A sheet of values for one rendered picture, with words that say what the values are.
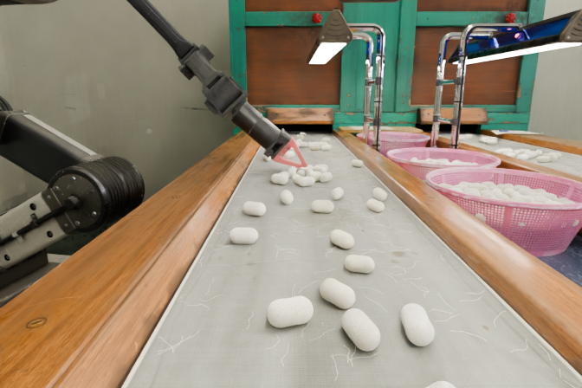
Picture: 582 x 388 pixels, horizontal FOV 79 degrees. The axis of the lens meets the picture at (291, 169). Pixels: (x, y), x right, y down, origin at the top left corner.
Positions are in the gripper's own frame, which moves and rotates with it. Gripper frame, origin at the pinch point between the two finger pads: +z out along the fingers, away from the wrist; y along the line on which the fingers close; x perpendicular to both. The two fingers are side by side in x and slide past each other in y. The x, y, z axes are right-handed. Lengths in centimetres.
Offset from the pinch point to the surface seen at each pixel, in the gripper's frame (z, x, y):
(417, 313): 5, -4, -59
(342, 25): -13.9, -29.8, 2.6
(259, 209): -5.7, 5.6, -31.5
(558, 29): 26, -63, 6
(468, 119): 54, -54, 74
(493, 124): 67, -62, 80
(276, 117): -11, 0, 76
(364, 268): 3.9, -1.7, -49.1
